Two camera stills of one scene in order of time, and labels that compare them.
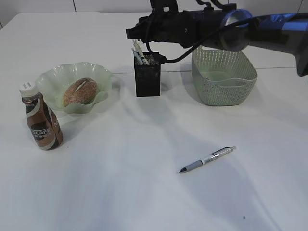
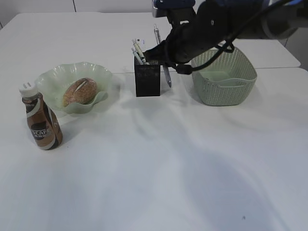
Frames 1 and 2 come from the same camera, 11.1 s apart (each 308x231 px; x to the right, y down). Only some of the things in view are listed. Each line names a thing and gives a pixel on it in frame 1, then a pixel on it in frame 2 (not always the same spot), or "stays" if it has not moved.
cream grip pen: x=145 y=61 stays
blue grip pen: x=137 y=56 stays
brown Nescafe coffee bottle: x=42 y=121 stays
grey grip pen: x=208 y=159 to x=164 y=66
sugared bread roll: x=83 y=90 stays
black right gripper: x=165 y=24 to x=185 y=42
